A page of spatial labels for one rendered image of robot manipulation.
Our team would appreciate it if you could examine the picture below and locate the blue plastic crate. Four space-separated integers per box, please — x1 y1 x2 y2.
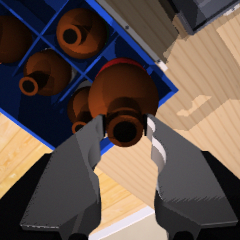
0 0 179 150

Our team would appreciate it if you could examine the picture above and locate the dark grey square tray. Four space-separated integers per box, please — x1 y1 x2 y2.
167 0 240 36

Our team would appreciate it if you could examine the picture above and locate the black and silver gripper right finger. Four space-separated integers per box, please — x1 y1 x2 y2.
143 113 240 240

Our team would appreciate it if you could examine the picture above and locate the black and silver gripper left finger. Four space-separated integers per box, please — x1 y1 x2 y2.
0 114 106 240

